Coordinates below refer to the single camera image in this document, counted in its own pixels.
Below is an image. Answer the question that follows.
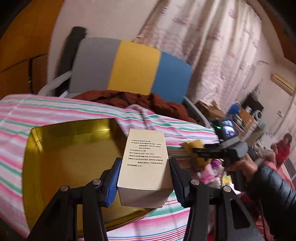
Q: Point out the beige printed carton box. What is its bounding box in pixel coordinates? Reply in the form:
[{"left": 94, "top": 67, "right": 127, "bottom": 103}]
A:
[{"left": 117, "top": 128, "right": 173, "bottom": 208}]

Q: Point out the dark jacket forearm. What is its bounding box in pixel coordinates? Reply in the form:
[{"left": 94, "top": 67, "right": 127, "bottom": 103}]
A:
[{"left": 247, "top": 164, "right": 295, "bottom": 240}]

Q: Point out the right hand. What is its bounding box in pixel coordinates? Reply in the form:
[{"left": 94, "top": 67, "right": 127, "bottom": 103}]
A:
[{"left": 226, "top": 154, "right": 258, "bottom": 182}]

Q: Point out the cluttered side table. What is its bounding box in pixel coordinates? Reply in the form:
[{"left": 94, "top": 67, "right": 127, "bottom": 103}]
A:
[{"left": 196, "top": 93, "right": 264, "bottom": 146}]

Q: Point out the person in red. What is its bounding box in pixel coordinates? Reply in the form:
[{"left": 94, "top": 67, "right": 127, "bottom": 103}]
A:
[{"left": 271, "top": 133, "right": 292, "bottom": 168}]

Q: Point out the gold metal tin tray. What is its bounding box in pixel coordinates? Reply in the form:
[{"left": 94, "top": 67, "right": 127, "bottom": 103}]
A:
[{"left": 22, "top": 118, "right": 149, "bottom": 239}]

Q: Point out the dark red garment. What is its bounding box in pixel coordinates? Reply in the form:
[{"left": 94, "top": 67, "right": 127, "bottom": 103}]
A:
[{"left": 74, "top": 90, "right": 196, "bottom": 123}]

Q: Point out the pink patterned curtain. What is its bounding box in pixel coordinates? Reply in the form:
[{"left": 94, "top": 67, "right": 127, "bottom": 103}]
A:
[{"left": 134, "top": 0, "right": 262, "bottom": 111}]

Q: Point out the striped pink green cloth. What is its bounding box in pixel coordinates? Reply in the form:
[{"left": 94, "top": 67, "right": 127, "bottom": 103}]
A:
[{"left": 1, "top": 94, "right": 217, "bottom": 240}]

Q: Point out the grey yellow blue chair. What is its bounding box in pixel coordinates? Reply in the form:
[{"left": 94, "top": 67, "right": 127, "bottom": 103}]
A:
[{"left": 38, "top": 38, "right": 211, "bottom": 128}]

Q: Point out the black rolled mat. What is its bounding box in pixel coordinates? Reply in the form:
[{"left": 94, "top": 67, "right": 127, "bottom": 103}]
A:
[{"left": 55, "top": 26, "right": 87, "bottom": 95}]

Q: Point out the wooden wardrobe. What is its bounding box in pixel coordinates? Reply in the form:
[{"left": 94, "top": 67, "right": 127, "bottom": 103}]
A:
[{"left": 1, "top": 1, "right": 63, "bottom": 97}]

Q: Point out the wall air conditioner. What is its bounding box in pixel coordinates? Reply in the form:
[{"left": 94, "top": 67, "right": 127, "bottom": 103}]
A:
[{"left": 270, "top": 73, "right": 295, "bottom": 96}]

